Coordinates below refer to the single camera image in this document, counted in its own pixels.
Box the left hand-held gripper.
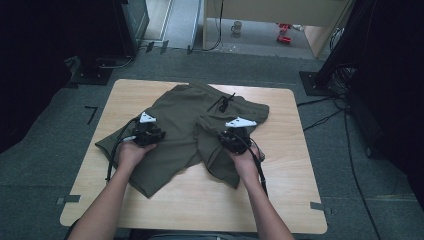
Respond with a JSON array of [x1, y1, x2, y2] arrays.
[[130, 111, 167, 147]]

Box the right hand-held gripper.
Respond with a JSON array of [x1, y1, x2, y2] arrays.
[[216, 116, 258, 155]]

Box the olive green shorts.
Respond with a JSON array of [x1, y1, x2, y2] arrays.
[[94, 81, 270, 199]]

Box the person's left hand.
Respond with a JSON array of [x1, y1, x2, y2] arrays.
[[116, 134, 158, 172]]

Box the person's right hand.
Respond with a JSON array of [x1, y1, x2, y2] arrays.
[[229, 143, 266, 184]]

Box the grey tape strip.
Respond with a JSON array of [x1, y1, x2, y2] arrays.
[[309, 201, 333, 215], [55, 194, 82, 205]]

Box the person's dark clothing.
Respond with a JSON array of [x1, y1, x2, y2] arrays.
[[128, 228, 263, 240]]

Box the dark cabinet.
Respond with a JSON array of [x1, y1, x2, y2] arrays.
[[111, 0, 150, 58]]

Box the white mug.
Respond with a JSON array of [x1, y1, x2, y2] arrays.
[[230, 20, 244, 35]]

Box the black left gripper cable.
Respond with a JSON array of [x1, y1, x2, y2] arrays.
[[105, 116, 141, 184]]

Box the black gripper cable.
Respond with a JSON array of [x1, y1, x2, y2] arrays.
[[233, 131, 269, 198], [105, 116, 141, 184]]

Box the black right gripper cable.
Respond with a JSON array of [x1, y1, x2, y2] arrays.
[[233, 131, 269, 198]]

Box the black drawstring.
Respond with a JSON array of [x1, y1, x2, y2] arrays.
[[207, 92, 237, 114]]

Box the black stand base plate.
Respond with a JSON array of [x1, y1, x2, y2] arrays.
[[298, 70, 334, 98], [69, 63, 114, 87]]

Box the black hanging cable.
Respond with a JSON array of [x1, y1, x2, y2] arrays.
[[203, 0, 225, 52]]

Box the black floor cable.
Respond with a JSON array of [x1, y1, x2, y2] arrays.
[[296, 94, 383, 240]]

